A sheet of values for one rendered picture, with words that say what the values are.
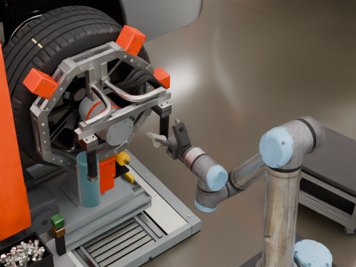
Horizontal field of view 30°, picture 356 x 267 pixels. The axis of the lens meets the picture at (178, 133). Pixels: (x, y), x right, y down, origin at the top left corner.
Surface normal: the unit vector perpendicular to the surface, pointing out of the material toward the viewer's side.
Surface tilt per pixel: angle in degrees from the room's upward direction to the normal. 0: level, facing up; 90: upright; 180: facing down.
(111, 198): 0
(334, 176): 0
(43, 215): 90
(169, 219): 0
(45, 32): 18
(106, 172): 90
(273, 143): 79
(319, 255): 10
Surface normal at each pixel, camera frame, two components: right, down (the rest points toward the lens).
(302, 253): 0.15, -0.81
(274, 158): -0.79, 0.20
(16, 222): 0.62, 0.54
